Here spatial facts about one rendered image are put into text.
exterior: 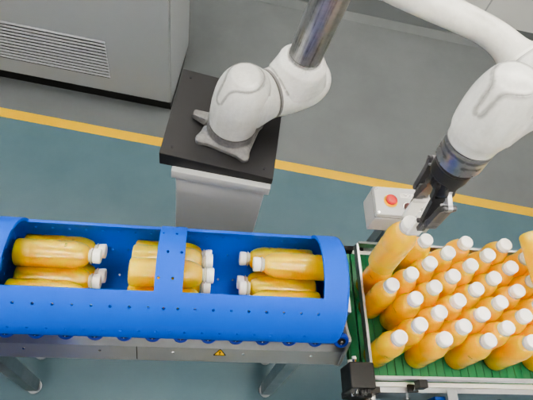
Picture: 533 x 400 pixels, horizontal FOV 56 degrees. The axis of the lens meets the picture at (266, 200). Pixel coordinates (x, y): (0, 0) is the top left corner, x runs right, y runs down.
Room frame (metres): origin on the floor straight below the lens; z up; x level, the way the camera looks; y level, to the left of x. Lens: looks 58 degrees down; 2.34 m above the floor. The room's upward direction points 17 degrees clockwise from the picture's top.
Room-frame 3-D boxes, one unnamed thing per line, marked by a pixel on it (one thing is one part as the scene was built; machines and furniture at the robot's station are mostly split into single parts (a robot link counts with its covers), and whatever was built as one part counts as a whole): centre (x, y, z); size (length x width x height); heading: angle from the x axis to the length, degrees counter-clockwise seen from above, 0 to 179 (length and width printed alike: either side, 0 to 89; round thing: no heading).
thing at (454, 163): (0.64, -0.31, 1.68); 0.09 x 0.09 x 0.06
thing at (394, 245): (0.62, -0.32, 1.31); 0.07 x 0.07 x 0.19
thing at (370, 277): (0.70, -0.38, 1.00); 0.07 x 0.07 x 0.19
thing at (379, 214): (0.92, -0.41, 1.05); 0.20 x 0.10 x 0.10; 105
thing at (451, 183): (0.63, -0.32, 1.60); 0.08 x 0.07 x 0.09; 18
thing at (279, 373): (0.50, -0.24, 0.31); 0.06 x 0.06 x 0.63; 15
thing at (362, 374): (0.40, -0.38, 0.95); 0.10 x 0.07 x 0.10; 15
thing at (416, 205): (0.65, -0.32, 1.45); 0.03 x 0.01 x 0.07; 108
